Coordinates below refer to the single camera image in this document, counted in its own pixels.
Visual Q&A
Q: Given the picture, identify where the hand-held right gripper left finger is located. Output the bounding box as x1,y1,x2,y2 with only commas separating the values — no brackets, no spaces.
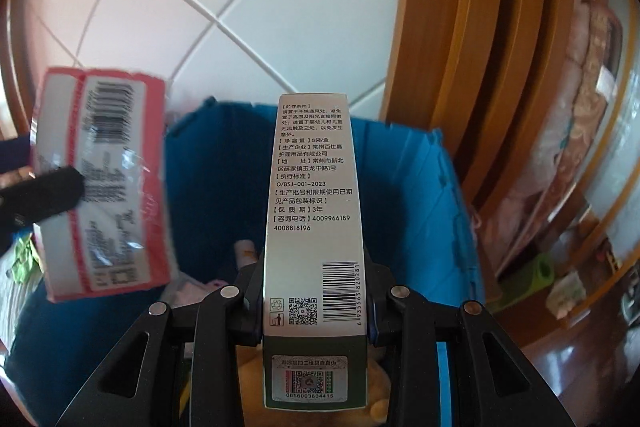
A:
55,249,266,427

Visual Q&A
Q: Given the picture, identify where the orange plush toy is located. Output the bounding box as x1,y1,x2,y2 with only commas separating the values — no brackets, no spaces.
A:
235,347,397,427

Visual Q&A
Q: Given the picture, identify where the striped light blue bed sheet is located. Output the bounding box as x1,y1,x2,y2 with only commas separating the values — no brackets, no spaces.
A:
0,252,36,358

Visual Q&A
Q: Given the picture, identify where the small white packet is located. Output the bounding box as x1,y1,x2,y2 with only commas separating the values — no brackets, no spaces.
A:
545,274,587,319

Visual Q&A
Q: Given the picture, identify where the pale pink cloth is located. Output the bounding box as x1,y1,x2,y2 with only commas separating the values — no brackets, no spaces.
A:
165,272,236,308

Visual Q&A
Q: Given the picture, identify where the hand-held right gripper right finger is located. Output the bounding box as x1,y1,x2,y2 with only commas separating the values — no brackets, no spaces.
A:
362,247,576,427

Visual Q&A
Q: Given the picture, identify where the small yellow-green tissue pack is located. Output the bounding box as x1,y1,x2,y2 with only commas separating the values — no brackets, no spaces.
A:
10,234,42,289

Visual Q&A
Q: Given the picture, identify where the wooden wardrobe frame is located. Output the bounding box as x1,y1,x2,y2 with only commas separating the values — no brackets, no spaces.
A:
379,0,581,308

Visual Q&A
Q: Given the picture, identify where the long white carton box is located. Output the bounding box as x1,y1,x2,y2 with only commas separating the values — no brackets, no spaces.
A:
262,93,370,410

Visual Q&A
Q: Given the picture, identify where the pink tissue pack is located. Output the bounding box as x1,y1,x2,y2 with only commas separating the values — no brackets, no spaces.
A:
29,67,173,304

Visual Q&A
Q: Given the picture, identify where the blue plastic crate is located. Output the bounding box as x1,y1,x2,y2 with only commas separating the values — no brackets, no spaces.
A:
0,96,486,427

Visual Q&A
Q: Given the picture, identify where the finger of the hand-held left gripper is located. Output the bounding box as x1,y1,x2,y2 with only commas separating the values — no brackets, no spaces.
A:
0,166,85,253

